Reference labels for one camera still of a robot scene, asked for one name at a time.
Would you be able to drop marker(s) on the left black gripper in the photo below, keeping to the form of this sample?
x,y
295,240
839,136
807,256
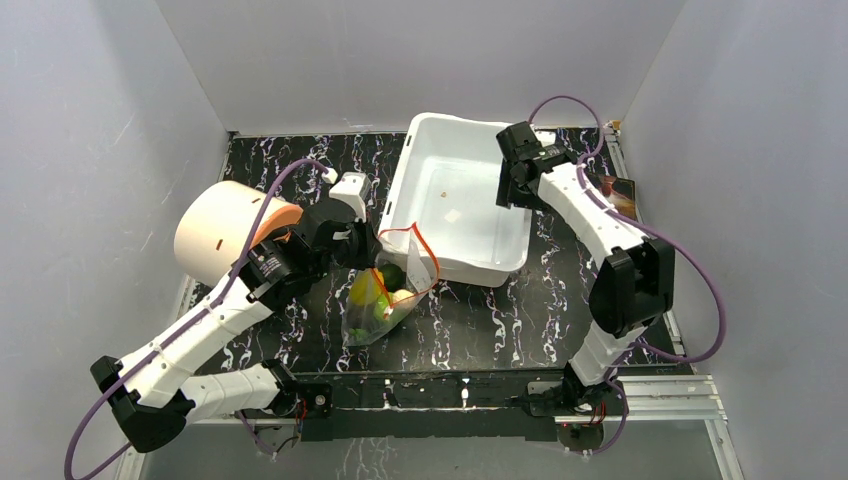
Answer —
x,y
371,247

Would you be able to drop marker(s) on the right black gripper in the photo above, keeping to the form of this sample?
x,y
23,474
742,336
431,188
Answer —
x,y
505,177

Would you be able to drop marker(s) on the green avocado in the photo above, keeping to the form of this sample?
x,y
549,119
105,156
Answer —
x,y
393,277

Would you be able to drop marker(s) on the clear orange-zip bag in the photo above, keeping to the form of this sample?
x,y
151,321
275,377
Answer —
x,y
407,248

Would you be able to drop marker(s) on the green wrinkled fruit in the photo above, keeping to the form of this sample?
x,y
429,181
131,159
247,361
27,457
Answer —
x,y
381,305

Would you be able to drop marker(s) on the white plastic bin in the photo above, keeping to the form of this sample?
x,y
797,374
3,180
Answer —
x,y
475,241

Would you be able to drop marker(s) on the garlic bulb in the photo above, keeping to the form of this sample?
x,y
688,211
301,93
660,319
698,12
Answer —
x,y
402,298

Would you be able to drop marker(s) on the dark purple mangosteen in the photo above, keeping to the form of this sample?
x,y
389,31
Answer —
x,y
358,337

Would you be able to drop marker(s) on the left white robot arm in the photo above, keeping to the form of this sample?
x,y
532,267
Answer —
x,y
155,392

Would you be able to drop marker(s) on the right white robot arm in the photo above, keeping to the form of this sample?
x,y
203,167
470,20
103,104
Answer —
x,y
634,284

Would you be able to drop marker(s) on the dark cover book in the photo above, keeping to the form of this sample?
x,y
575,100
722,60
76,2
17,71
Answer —
x,y
619,192

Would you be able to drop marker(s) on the cream orange cylinder appliance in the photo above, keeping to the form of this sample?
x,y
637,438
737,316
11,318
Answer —
x,y
210,235

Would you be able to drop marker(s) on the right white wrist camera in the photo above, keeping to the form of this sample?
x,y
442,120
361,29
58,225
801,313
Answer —
x,y
546,138

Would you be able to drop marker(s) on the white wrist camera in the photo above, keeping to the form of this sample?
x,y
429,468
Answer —
x,y
546,138
353,189

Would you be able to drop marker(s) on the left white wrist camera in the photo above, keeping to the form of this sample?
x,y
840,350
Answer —
x,y
353,189

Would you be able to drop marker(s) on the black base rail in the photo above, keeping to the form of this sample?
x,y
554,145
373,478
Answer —
x,y
440,404

